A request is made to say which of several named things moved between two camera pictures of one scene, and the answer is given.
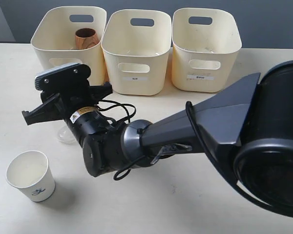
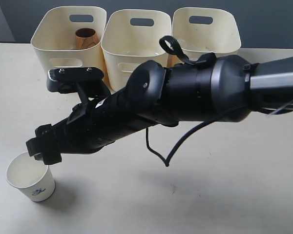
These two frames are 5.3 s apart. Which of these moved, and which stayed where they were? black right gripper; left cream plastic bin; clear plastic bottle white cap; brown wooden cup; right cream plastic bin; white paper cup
Moved: clear plastic bottle white cap; black right gripper
Stayed: right cream plastic bin; brown wooden cup; left cream plastic bin; white paper cup
